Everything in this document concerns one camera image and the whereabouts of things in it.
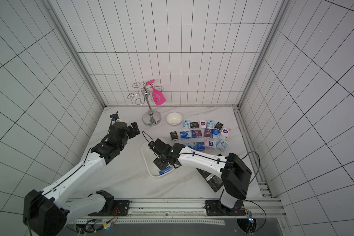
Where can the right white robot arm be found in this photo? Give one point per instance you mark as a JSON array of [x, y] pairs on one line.
[[233, 172]]

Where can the pink white tissue pack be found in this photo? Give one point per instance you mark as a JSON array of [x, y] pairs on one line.
[[225, 132]]

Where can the small black tissue pack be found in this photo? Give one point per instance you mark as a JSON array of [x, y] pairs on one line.
[[194, 125]]

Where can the blue orange pack second row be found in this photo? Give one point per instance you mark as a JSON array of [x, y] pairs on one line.
[[199, 146]]

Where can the blue red tissue pack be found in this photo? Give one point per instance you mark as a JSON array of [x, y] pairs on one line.
[[196, 133]]

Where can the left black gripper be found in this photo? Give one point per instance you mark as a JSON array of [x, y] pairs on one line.
[[130, 130]]

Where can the black Face tissue pack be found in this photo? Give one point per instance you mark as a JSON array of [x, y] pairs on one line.
[[218, 126]]

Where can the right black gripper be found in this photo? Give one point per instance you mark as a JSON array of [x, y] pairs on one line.
[[158, 154]]

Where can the blue orange tissue pack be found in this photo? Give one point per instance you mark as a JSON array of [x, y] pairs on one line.
[[207, 133]]

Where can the light blue tissue pack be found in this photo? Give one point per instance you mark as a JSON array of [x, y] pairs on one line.
[[186, 124]]

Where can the black packaged item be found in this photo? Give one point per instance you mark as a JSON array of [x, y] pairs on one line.
[[212, 180]]

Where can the blue white tissue pack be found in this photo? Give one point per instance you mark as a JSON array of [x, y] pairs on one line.
[[186, 134]]

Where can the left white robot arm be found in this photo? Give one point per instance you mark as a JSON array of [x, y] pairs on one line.
[[46, 212]]

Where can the pink Tempo side pack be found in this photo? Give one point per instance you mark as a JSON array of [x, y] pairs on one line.
[[202, 124]]

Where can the blue white pack second row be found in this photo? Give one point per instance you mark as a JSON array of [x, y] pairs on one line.
[[189, 144]]

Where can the chrome hook stand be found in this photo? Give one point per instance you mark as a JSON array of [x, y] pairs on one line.
[[144, 96]]

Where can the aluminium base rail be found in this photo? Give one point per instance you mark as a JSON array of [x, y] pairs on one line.
[[182, 211]]

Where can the white ceramic bowl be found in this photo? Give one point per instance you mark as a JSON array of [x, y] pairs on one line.
[[174, 118]]

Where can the white storage box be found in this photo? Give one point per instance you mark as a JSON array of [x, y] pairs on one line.
[[149, 157]]

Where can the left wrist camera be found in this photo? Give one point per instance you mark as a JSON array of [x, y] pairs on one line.
[[115, 117]]

